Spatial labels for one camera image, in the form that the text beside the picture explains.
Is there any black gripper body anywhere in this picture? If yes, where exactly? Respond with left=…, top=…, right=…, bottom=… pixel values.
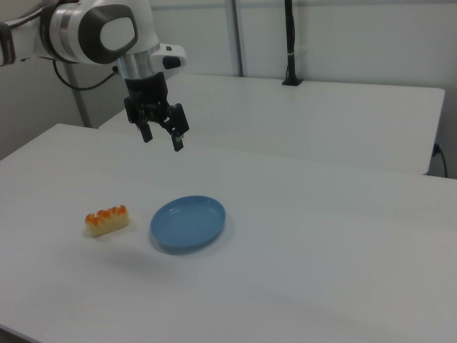
left=124, top=72, right=171, bottom=121

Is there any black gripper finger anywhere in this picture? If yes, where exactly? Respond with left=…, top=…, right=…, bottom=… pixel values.
left=159, top=103, right=191, bottom=153
left=123, top=96, right=154, bottom=144

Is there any bread slice with orange topping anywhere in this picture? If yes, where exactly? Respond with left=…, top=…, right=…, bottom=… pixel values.
left=84, top=204, right=130, bottom=238

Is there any blue round plate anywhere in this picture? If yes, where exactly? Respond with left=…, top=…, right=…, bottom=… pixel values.
left=149, top=194, right=227, bottom=255

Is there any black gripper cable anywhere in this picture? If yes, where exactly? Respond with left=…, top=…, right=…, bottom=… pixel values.
left=52, top=59, right=121, bottom=91

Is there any grey metal partition post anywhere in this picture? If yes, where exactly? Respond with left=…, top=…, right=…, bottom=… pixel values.
left=66, top=62, right=92, bottom=129
left=231, top=0, right=249, bottom=76

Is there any black camera pole with base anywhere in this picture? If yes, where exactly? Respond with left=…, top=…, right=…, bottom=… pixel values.
left=281, top=0, right=303, bottom=86

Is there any black power cable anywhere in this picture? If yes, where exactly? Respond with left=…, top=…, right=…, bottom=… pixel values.
left=432, top=142, right=449, bottom=178

